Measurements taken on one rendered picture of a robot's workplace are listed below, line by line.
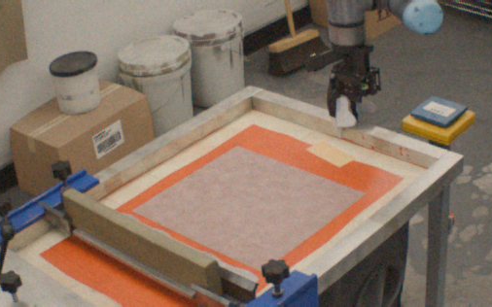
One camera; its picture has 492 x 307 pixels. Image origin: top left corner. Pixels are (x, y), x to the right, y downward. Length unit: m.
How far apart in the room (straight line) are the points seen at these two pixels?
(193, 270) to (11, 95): 2.44
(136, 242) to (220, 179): 0.36
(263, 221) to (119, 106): 2.07
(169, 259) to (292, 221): 0.30
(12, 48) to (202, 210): 2.07
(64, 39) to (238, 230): 2.34
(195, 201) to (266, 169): 0.17
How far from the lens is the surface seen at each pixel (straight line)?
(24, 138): 3.78
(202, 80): 4.29
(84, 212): 1.75
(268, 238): 1.77
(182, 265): 1.58
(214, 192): 1.92
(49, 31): 3.97
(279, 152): 2.03
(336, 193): 1.87
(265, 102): 2.16
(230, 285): 1.57
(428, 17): 1.80
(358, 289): 1.87
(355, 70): 1.95
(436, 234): 2.29
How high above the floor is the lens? 1.96
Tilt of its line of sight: 29 degrees down
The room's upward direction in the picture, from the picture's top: 7 degrees counter-clockwise
